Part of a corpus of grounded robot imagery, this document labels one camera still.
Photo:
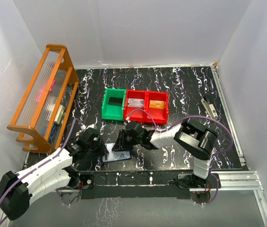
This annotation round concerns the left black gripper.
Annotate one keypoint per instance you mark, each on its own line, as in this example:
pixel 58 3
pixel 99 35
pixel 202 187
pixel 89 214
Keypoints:
pixel 99 146

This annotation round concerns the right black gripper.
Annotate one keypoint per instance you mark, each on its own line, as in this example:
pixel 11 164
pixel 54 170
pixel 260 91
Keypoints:
pixel 122 141

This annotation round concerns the green plastic bin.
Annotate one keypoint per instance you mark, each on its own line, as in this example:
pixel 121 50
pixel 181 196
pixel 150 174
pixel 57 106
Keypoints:
pixel 111 112

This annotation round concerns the dark grey credit card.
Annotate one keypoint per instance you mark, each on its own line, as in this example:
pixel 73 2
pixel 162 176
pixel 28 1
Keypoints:
pixel 116 101

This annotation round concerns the red double plastic bin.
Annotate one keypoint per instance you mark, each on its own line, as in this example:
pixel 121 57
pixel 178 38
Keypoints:
pixel 146 114

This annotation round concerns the black silver stapler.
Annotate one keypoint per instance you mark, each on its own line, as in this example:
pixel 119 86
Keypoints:
pixel 209 107

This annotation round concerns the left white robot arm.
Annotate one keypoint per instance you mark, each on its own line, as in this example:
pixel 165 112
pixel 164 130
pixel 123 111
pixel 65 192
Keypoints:
pixel 60 169

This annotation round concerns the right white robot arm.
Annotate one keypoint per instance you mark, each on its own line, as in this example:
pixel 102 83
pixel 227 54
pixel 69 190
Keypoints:
pixel 189 134

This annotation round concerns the silver credit card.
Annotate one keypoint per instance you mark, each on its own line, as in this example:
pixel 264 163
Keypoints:
pixel 135 102

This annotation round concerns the orange credit card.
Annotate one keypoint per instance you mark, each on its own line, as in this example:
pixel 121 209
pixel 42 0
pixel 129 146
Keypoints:
pixel 157 104

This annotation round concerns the white eraser box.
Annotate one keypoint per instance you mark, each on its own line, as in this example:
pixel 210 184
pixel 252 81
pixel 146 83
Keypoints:
pixel 59 115

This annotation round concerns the wooden shelf rack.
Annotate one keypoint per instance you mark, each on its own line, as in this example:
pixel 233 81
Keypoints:
pixel 53 83

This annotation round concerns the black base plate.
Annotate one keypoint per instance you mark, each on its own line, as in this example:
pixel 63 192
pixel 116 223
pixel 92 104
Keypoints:
pixel 142 184

